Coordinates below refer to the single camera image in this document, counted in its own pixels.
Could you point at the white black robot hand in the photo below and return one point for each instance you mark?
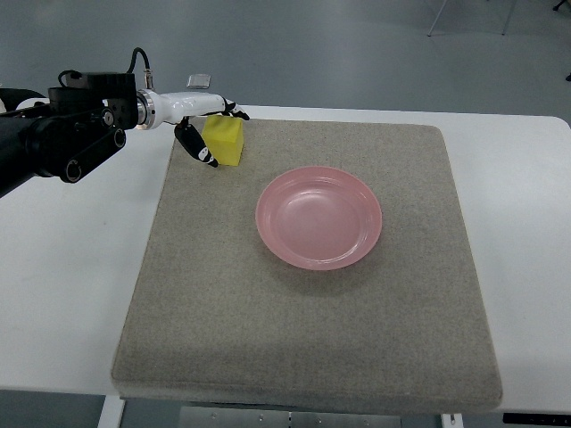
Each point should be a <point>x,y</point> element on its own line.
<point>177,109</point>

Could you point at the yellow foam block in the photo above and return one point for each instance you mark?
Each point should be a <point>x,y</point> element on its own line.
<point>224,136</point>

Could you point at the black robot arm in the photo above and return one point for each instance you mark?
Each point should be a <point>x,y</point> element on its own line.
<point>77,127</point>

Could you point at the small clear floor plate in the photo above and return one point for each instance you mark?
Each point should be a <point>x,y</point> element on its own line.
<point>199,81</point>

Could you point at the pink plate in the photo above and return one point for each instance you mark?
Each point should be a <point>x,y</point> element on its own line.
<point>319,218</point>

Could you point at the grey felt mat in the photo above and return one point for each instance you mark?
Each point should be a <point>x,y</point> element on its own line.
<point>330,270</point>

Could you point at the metal chair legs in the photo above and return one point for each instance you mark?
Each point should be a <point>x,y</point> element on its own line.
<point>501,18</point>

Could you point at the white table leg frame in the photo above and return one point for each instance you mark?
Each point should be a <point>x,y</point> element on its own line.
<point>112,412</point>

